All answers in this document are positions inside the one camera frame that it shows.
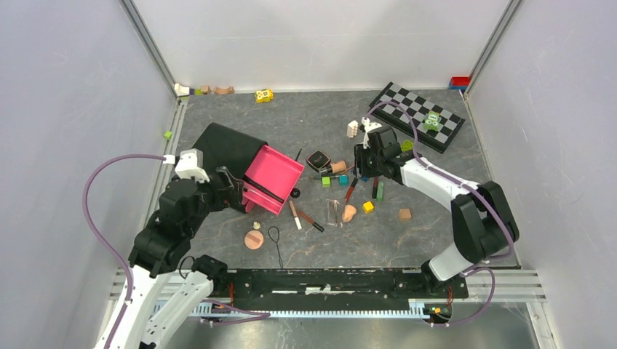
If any green lego brick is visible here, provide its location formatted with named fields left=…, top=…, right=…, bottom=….
left=400, top=140, right=414, bottom=152

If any black makeup brush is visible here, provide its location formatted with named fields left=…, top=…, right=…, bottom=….
left=243, top=176, right=284, bottom=204

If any green tube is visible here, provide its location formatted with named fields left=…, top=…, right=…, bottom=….
left=376, top=182, right=384, bottom=201

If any white stacked block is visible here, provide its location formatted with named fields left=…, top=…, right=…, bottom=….
left=346, top=120, right=359, bottom=139

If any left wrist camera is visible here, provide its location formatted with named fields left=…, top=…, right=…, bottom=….
left=163, top=148, right=210, bottom=183

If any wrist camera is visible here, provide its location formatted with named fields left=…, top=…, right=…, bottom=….
left=361, top=117, right=382, bottom=149
left=163, top=148, right=210, bottom=183

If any black wire loop tool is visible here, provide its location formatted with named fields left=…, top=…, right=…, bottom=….
left=267, top=226, right=284, bottom=269

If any foundation bottle beige cap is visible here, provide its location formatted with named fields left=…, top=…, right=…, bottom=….
left=319, top=161, right=347, bottom=176

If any wooden arch block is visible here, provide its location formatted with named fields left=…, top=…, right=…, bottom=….
left=212, top=86, right=235, bottom=95

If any small teal cube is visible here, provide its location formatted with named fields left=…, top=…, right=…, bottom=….
left=338, top=175, right=349, bottom=186

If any yellow cube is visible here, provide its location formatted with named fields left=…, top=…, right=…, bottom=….
left=362, top=201, right=375, bottom=214

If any round wooden disc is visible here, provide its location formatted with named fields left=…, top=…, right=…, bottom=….
left=244, top=230, right=264, bottom=250

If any clear plastic bag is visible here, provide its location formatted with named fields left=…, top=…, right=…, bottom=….
left=326, top=199, right=343, bottom=228

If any dark brown lipstick pen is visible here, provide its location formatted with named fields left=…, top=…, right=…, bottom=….
left=371, top=177, right=379, bottom=199

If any red blue bricks stack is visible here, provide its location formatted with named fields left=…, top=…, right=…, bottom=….
left=448, top=76, right=471, bottom=91

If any beige makeup sponge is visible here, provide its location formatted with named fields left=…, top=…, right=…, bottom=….
left=341, top=204, right=357, bottom=222

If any brown wooden cube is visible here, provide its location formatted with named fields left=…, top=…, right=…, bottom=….
left=397, top=208, right=413, bottom=222

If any black compact case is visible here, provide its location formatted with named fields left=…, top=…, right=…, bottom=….
left=306, top=150, right=331, bottom=172

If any white corner block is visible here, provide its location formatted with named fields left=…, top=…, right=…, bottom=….
left=174, top=83, right=191, bottom=97

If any white concealer pen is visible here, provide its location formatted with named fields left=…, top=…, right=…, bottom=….
left=289, top=200, right=303, bottom=230

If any red lip pencil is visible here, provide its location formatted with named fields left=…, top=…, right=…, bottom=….
left=344, top=177, right=359, bottom=204

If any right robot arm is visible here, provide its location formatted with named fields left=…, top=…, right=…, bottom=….
left=354, top=123, right=520, bottom=297

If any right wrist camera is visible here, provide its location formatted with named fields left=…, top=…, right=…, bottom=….
left=361, top=117, right=382, bottom=149

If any black makeup organizer box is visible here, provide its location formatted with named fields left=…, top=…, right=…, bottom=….
left=192, top=122, right=268, bottom=189

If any pink top drawer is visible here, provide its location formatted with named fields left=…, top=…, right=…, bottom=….
left=242, top=145, right=305, bottom=215

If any chessboard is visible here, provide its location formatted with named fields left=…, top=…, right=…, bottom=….
left=369, top=82, right=466, bottom=153

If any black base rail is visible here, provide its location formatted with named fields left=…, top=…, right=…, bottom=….
left=210, top=268, right=469, bottom=311

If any yellow toy block face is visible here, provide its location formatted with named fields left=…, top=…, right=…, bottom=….
left=255, top=89, right=274, bottom=103

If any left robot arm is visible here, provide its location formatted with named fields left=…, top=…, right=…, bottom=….
left=96, top=167, right=242, bottom=348

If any green toy monster block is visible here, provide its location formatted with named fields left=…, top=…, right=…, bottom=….
left=423, top=111, right=441, bottom=131

